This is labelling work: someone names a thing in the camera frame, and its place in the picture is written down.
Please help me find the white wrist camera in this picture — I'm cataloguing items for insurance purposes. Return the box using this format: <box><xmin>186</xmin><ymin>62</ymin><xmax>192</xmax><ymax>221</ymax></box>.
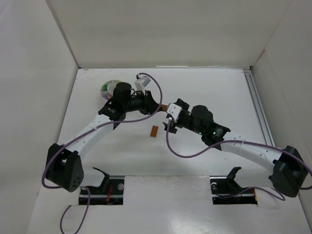
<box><xmin>135</xmin><ymin>74</ymin><xmax>151</xmax><ymax>93</ymax></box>
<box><xmin>166</xmin><ymin>103</ymin><xmax>182</xmax><ymax>122</ymax></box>

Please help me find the purple cable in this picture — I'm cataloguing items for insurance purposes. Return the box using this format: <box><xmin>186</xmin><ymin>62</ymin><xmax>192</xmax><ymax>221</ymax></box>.
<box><xmin>165</xmin><ymin>118</ymin><xmax>312</xmax><ymax>202</ymax></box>
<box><xmin>40</xmin><ymin>72</ymin><xmax>163</xmax><ymax>234</ymax></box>

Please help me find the aluminium rail right edge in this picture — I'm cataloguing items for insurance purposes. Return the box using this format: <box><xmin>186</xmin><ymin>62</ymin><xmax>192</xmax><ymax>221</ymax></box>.
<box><xmin>243</xmin><ymin>69</ymin><xmax>275</xmax><ymax>146</ymax></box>

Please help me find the white round divided container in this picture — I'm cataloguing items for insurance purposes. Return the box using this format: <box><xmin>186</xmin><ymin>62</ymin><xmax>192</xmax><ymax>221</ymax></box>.
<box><xmin>100</xmin><ymin>80</ymin><xmax>121</xmax><ymax>98</ymax></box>

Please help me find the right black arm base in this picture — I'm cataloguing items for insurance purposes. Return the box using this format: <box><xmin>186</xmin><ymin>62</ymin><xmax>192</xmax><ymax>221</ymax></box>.
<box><xmin>210</xmin><ymin>167</ymin><xmax>258</xmax><ymax>205</ymax></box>

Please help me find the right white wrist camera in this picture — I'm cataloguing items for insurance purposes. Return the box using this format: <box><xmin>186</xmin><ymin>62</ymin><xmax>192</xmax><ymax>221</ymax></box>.
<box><xmin>166</xmin><ymin>103</ymin><xmax>182</xmax><ymax>122</ymax></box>

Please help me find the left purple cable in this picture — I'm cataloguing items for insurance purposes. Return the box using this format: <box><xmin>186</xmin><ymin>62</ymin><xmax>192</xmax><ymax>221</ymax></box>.
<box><xmin>40</xmin><ymin>72</ymin><xmax>163</xmax><ymax>234</ymax></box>

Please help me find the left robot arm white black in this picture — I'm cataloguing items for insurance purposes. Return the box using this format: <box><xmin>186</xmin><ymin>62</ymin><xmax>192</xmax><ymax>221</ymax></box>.
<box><xmin>41</xmin><ymin>82</ymin><xmax>161</xmax><ymax>192</ymax></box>

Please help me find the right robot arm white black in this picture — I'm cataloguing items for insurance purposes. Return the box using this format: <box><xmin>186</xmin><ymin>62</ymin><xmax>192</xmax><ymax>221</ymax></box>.
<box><xmin>165</xmin><ymin>99</ymin><xmax>312</xmax><ymax>197</ymax></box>

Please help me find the orange lego brick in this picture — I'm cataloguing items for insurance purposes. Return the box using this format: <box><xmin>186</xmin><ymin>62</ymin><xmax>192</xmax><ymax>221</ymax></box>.
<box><xmin>160</xmin><ymin>104</ymin><xmax>168</xmax><ymax>112</ymax></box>
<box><xmin>150</xmin><ymin>125</ymin><xmax>159</xmax><ymax>137</ymax></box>

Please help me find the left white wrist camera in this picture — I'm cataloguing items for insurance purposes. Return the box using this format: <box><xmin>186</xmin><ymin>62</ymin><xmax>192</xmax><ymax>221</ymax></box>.
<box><xmin>135</xmin><ymin>74</ymin><xmax>151</xmax><ymax>93</ymax></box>

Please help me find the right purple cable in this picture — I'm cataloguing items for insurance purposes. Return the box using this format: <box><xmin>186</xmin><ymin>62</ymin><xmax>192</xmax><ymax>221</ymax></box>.
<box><xmin>165</xmin><ymin>118</ymin><xmax>312</xmax><ymax>202</ymax></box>

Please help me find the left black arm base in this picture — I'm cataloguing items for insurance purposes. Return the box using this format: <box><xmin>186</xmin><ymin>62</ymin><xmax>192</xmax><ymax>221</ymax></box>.
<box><xmin>78</xmin><ymin>167</ymin><xmax>125</xmax><ymax>205</ymax></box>

